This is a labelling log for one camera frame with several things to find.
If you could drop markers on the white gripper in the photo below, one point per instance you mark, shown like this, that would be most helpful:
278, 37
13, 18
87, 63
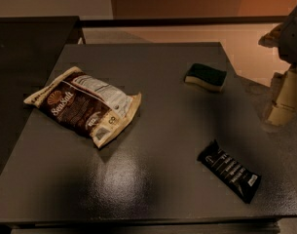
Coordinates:
293, 40

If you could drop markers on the dark side cabinet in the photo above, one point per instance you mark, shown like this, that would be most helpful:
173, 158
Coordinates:
29, 50

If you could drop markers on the green and yellow sponge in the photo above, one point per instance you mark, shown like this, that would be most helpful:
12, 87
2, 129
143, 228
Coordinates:
207, 77

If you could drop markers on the brown sea salt chip bag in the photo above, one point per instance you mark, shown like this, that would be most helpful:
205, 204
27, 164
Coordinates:
86, 105

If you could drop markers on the black rxbar chocolate bar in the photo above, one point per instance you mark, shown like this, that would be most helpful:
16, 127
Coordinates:
234, 174

